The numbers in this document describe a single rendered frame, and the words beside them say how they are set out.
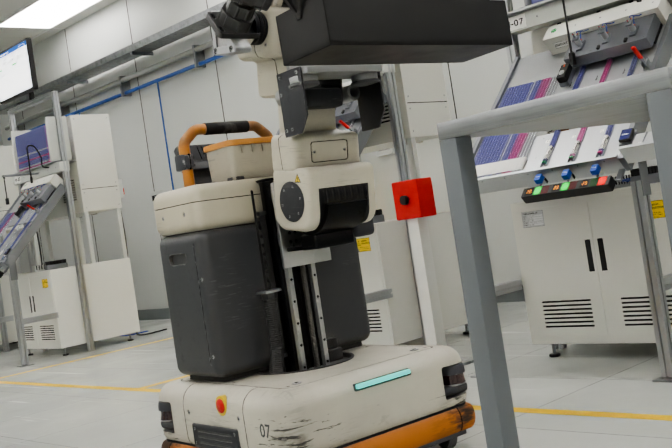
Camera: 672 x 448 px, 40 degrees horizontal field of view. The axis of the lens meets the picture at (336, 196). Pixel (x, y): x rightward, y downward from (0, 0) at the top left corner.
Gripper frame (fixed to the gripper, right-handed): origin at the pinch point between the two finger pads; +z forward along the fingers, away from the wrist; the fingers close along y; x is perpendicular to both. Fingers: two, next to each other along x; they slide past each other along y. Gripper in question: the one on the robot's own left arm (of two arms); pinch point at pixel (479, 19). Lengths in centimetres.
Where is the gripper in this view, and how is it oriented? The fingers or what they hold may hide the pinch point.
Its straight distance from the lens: 242.1
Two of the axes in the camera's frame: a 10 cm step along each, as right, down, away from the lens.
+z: 1.7, 9.8, -0.4
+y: 7.7, -1.1, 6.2
